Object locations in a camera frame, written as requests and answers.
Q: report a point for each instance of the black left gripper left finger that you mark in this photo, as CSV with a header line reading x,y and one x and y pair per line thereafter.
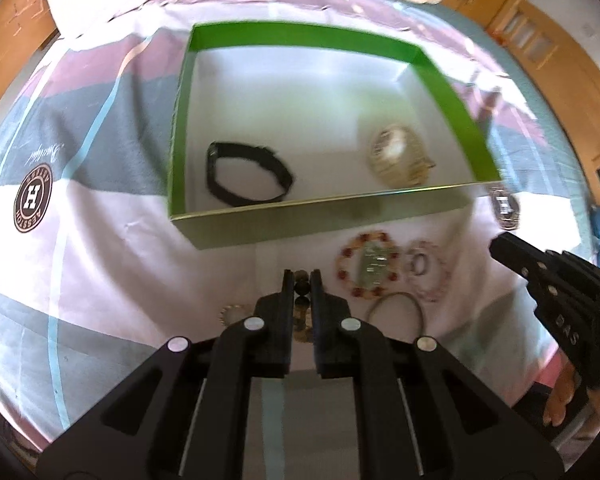
x,y
182,414

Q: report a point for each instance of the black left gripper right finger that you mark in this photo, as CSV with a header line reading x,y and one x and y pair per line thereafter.
x,y
420,414

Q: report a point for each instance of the black wristwatch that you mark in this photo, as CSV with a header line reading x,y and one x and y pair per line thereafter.
x,y
239,174

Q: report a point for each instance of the person right hand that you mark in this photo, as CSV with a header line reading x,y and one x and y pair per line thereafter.
x,y
562,394

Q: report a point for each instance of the pink grey plaid bedsheet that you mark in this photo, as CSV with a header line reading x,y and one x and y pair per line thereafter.
x,y
106,277

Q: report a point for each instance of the wooden wardrobe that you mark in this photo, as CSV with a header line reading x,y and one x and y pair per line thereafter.
x,y
565,74

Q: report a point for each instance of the green cardboard box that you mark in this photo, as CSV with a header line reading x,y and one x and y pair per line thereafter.
x,y
368,125

